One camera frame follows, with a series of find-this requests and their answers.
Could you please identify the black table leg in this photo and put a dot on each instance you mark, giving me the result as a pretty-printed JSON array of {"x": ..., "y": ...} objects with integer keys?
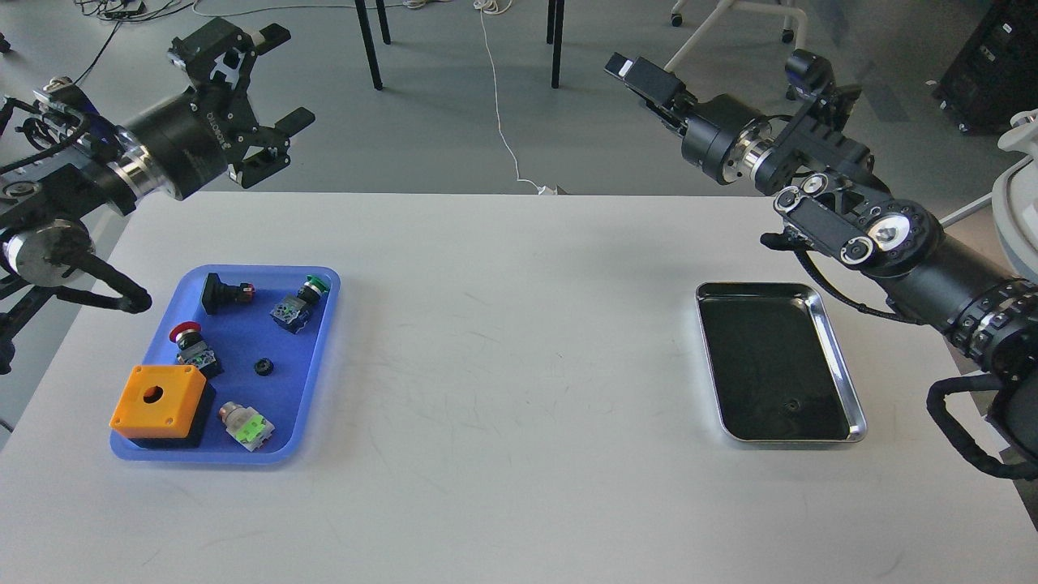
[
  {"x": 367, "y": 37},
  {"x": 554, "y": 38}
]

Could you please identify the red mushroom push button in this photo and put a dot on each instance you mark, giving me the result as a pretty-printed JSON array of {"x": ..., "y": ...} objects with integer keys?
[{"x": 194, "y": 350}]

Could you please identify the black table leg right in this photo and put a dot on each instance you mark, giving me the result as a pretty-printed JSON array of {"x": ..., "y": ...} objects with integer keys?
[{"x": 554, "y": 38}]

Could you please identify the small black gear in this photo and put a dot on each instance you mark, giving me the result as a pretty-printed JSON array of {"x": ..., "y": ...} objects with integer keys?
[
  {"x": 263, "y": 367},
  {"x": 792, "y": 405}
]

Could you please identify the black switch with red tip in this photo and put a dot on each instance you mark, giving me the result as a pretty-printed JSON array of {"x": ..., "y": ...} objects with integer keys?
[{"x": 217, "y": 293}]

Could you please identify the orange and black button box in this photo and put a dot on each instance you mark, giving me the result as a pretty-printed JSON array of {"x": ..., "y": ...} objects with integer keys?
[{"x": 164, "y": 407}]

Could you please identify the black table leg left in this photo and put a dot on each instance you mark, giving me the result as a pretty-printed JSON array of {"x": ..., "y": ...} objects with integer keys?
[{"x": 367, "y": 37}]

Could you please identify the white chair base with casters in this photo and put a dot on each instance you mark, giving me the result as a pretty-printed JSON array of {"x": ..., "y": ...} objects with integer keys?
[{"x": 741, "y": 20}]

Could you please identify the silver metal tray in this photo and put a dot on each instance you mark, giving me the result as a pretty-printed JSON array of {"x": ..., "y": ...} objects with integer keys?
[{"x": 765, "y": 342}]

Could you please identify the green push button switch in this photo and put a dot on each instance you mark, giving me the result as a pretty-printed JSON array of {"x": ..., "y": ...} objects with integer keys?
[{"x": 294, "y": 311}]

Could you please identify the black cabinet top right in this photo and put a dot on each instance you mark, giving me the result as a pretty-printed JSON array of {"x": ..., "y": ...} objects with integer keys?
[{"x": 994, "y": 75}]

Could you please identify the white robot base right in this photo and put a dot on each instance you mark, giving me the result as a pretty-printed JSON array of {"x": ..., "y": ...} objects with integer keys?
[{"x": 1013, "y": 197}]

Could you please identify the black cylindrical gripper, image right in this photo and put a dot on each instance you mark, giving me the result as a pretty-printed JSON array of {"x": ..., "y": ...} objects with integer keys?
[{"x": 717, "y": 132}]

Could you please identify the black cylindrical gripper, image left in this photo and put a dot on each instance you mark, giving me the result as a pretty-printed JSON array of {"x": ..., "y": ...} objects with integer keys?
[{"x": 189, "y": 136}]

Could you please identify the blue plastic tray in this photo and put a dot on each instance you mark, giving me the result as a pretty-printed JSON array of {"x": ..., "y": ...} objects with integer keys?
[{"x": 240, "y": 334}]

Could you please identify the silver switch with green block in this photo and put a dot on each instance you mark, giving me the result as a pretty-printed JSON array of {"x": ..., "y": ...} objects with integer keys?
[{"x": 245, "y": 424}]

